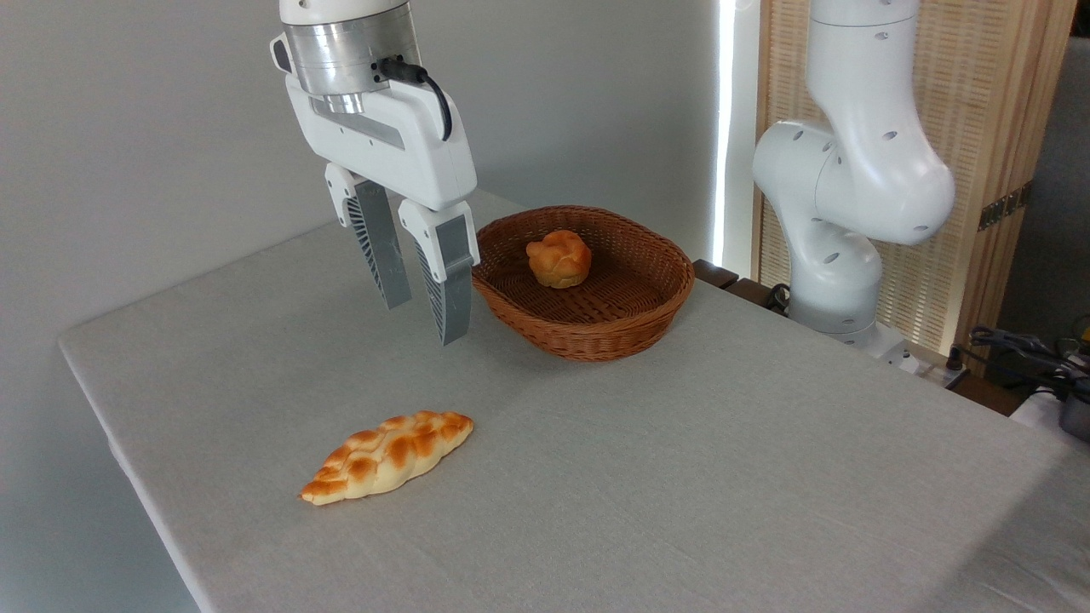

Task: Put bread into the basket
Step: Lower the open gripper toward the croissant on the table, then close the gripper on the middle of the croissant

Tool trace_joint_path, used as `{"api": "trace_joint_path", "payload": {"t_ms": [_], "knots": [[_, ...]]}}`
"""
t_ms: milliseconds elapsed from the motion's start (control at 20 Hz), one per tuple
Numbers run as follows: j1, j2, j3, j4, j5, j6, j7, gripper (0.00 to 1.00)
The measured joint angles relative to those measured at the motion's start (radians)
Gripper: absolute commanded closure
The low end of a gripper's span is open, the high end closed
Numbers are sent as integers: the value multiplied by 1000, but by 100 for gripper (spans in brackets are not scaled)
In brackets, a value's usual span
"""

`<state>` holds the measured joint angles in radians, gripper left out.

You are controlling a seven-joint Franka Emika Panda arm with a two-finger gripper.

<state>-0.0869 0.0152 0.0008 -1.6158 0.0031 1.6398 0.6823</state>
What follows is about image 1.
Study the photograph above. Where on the grey tablecloth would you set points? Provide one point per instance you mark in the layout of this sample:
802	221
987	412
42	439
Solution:
596	477

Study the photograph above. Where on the dark metal screen hinge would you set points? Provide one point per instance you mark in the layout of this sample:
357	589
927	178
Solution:
1005	206

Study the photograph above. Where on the dark brown wooden furniture edge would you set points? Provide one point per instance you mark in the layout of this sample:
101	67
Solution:
724	279

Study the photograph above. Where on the long braided bread loaf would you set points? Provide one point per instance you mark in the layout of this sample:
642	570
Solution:
383	455

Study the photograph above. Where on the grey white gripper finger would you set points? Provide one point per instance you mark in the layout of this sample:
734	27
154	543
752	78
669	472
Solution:
451	281
379	247

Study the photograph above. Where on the brown wicker basket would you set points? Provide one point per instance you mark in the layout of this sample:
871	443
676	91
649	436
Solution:
588	328

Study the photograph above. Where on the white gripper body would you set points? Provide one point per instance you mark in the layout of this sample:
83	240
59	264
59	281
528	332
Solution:
409	145

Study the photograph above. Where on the wooden slatted folding screen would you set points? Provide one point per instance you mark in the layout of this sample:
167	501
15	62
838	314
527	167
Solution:
988	102

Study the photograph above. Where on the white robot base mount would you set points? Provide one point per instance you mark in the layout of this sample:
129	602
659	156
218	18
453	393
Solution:
890	347

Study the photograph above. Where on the round golden bread bun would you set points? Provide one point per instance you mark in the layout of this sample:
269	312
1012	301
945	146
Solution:
559	258

